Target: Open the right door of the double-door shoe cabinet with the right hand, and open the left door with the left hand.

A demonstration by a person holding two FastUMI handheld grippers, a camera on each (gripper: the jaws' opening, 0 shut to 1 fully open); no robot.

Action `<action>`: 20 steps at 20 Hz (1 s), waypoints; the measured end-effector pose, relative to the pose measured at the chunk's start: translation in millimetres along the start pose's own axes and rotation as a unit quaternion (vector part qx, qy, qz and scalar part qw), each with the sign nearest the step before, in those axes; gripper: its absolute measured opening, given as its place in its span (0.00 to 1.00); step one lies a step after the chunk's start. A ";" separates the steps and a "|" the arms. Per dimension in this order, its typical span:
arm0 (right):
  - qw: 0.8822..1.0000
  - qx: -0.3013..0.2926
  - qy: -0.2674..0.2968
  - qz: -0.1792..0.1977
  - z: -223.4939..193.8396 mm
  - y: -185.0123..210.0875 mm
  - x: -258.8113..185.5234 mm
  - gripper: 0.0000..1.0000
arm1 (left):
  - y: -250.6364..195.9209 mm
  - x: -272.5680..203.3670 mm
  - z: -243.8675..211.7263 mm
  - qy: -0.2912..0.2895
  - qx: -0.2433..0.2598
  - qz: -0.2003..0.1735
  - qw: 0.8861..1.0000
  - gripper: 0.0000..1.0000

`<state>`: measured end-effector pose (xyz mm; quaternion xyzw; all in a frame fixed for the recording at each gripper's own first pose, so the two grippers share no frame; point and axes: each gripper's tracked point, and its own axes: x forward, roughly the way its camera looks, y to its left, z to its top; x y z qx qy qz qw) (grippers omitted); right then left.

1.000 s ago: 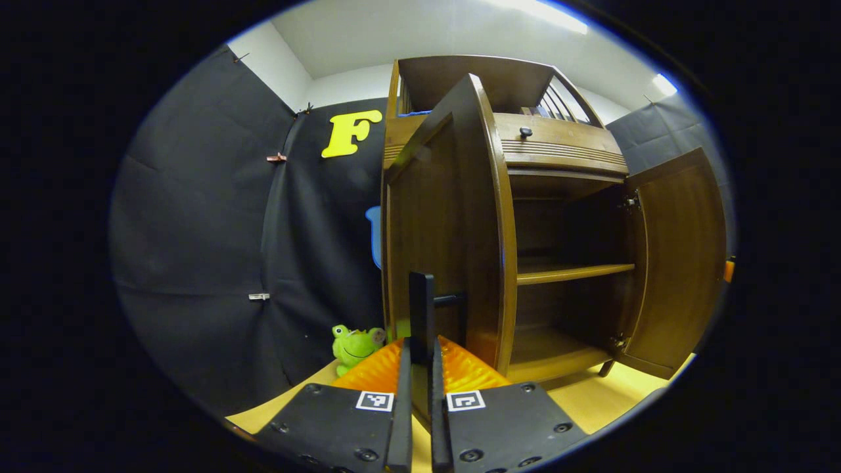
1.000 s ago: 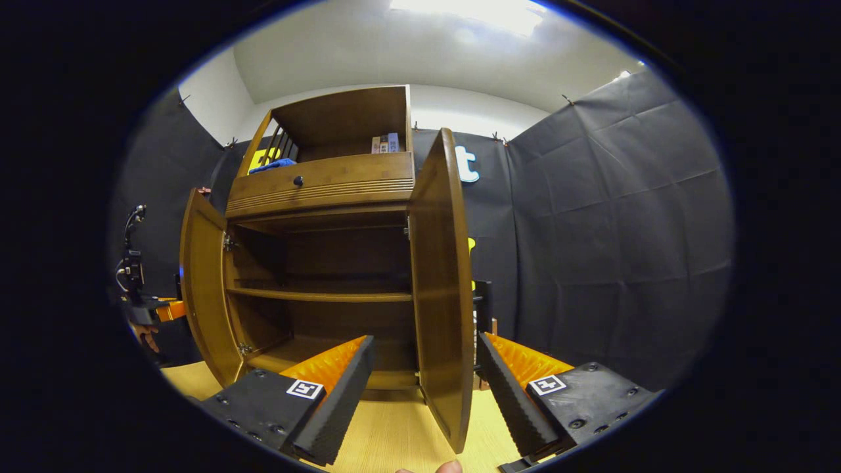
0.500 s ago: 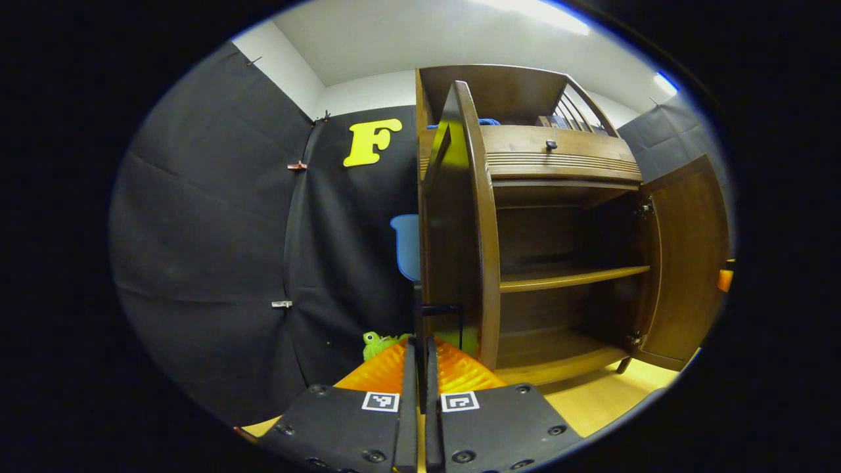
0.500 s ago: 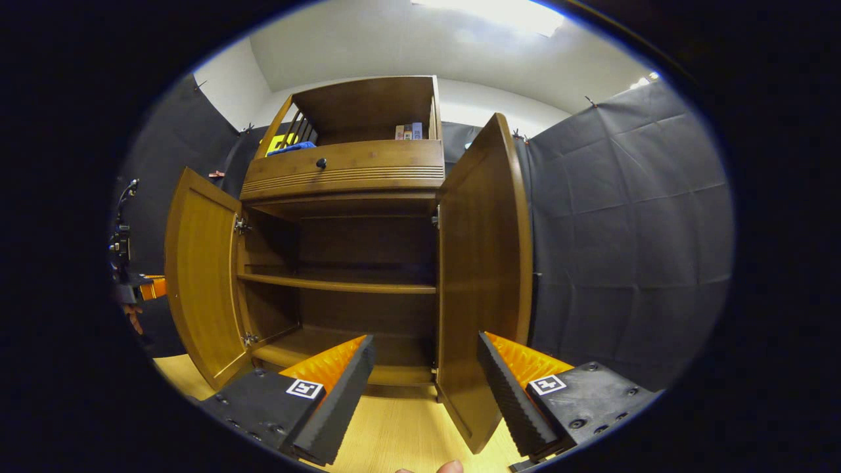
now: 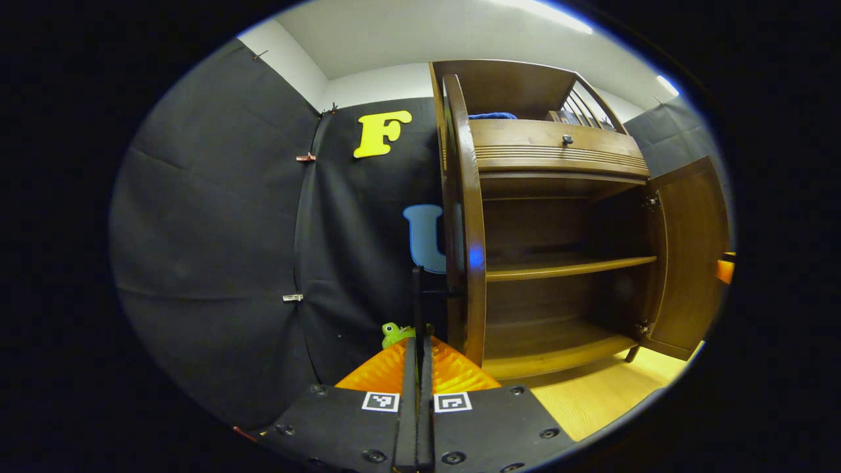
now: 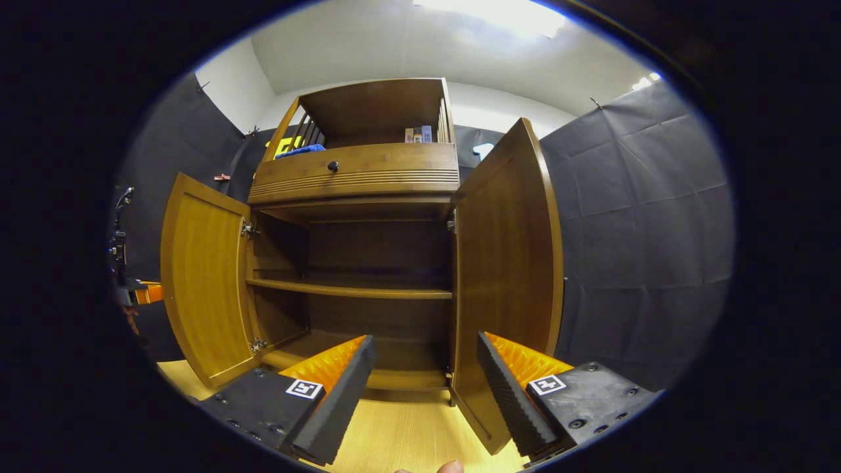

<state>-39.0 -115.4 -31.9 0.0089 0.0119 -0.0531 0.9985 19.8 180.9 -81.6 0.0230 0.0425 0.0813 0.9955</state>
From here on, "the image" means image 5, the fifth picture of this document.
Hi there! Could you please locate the wooden double-door shoe cabinet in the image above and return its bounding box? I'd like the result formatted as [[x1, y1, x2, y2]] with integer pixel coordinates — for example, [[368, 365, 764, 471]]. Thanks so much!
[[430, 59, 732, 381]]

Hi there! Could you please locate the wooden inner shelf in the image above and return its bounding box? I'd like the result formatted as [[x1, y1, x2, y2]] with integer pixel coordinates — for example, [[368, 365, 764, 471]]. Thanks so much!
[[485, 254, 658, 284]]

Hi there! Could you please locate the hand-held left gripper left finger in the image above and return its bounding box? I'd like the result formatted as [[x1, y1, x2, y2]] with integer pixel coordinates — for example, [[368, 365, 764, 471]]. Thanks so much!
[[258, 338, 420, 473]]

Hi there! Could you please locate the green toy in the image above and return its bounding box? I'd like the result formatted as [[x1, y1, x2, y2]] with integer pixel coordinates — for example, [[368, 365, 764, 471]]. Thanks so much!
[[381, 321, 417, 351]]

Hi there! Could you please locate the wooden cabinet door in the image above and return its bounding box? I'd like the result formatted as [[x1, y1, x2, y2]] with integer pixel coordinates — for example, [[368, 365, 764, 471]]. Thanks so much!
[[640, 155, 732, 361], [441, 74, 489, 368]]

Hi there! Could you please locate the black door handle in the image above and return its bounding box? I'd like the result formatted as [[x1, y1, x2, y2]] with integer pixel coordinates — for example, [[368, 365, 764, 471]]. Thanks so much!
[[411, 265, 455, 346]]

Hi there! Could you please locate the wooden cabinet drawer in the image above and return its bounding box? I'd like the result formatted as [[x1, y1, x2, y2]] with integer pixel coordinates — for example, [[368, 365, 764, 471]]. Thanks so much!
[[469, 118, 651, 180]]

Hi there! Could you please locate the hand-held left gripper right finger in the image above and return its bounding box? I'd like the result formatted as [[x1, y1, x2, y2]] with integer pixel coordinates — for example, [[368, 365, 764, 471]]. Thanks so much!
[[419, 335, 579, 473]]

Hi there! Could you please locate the black backdrop cloth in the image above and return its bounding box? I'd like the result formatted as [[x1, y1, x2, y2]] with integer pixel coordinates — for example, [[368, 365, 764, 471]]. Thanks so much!
[[110, 38, 730, 432]]

